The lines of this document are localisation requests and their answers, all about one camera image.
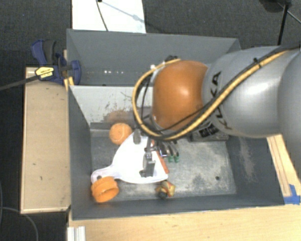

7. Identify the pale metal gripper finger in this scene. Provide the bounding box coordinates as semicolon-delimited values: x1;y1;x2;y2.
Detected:
132;129;142;145
139;159;157;178

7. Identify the orange ball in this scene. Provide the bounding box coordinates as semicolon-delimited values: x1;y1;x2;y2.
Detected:
108;123;133;146

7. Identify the small multicoloured toy figure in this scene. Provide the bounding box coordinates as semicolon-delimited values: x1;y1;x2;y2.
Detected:
155;180;177;200

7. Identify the orange ribbed cup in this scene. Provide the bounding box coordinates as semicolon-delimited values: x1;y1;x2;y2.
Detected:
90;176;120;204

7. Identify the grey metal bin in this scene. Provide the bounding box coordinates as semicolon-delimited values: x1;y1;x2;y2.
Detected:
66;28;285;221

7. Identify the pale wood flat board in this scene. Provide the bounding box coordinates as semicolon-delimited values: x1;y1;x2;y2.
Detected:
20;66;72;214

